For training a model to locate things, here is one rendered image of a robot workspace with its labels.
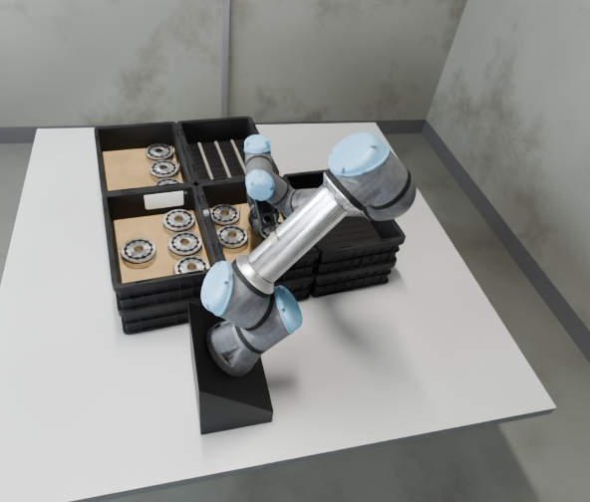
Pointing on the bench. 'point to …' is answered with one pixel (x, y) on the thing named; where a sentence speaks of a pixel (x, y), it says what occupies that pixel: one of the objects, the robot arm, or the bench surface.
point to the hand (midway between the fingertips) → (264, 233)
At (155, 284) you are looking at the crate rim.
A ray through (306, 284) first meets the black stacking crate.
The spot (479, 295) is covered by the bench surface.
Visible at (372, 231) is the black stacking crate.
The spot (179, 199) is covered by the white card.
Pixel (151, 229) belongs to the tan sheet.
